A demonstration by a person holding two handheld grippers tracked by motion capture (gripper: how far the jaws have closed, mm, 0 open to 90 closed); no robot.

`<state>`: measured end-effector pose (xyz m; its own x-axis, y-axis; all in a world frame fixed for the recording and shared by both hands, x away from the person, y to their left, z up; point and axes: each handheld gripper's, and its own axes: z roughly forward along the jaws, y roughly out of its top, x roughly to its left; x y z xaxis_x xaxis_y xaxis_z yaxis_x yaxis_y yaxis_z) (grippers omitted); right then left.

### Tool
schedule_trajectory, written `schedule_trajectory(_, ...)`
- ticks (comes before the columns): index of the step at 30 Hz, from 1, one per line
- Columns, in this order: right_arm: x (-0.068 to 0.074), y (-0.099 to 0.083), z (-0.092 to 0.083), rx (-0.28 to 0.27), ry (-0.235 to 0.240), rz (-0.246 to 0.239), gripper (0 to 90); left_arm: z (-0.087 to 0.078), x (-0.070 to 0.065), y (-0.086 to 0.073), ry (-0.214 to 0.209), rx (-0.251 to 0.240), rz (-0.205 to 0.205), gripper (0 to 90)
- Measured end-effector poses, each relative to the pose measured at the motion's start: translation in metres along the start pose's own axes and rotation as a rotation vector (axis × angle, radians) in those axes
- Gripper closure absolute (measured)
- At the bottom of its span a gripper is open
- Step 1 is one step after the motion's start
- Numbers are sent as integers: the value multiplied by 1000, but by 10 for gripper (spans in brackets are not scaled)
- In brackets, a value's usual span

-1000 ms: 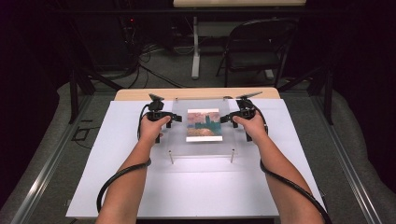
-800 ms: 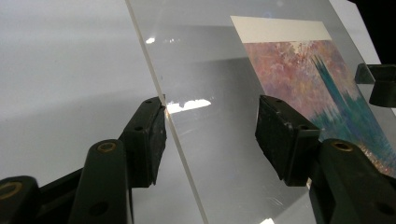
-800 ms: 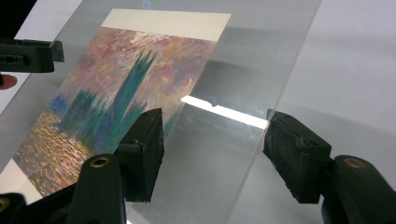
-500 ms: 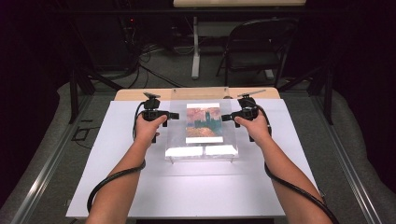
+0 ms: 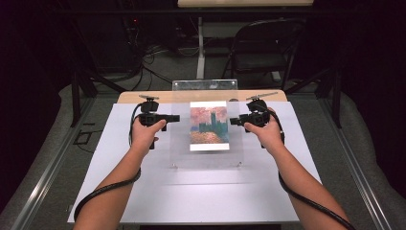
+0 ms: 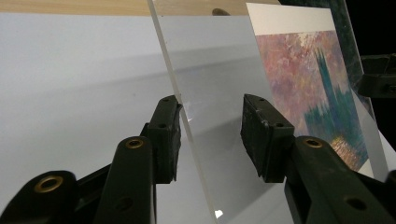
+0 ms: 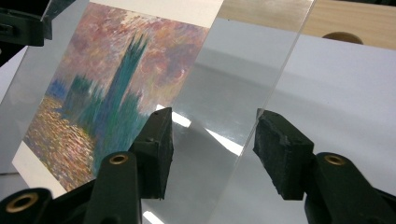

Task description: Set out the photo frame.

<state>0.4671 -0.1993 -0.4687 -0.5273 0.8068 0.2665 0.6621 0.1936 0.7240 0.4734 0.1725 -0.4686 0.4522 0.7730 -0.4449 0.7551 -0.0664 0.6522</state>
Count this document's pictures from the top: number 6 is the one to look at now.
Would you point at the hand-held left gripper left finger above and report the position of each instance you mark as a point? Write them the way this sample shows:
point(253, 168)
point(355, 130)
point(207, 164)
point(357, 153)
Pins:
point(165, 146)

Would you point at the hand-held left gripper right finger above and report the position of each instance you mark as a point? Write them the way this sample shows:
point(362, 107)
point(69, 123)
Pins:
point(267, 146)

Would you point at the painting print card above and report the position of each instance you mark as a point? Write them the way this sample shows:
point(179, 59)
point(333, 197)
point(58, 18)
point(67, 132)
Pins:
point(295, 77)

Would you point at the clear acrylic frame panel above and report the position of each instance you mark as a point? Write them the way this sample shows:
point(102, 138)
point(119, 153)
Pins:
point(218, 71)

